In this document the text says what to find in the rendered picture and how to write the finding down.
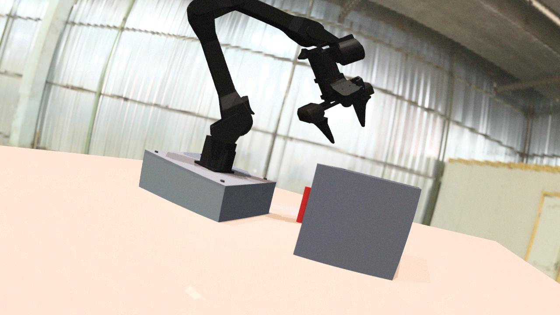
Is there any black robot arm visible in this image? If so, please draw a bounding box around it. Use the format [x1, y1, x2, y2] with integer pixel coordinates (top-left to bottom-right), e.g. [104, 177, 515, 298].
[187, 0, 365, 174]

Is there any red peg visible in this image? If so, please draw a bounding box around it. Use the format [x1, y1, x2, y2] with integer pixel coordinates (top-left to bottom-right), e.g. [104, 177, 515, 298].
[296, 186, 311, 223]

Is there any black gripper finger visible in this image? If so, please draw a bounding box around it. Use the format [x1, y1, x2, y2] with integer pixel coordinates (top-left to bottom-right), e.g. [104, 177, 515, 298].
[353, 96, 371, 127]
[313, 117, 335, 144]

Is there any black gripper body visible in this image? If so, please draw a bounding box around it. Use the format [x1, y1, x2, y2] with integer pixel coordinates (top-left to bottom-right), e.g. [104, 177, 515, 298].
[297, 69, 375, 123]

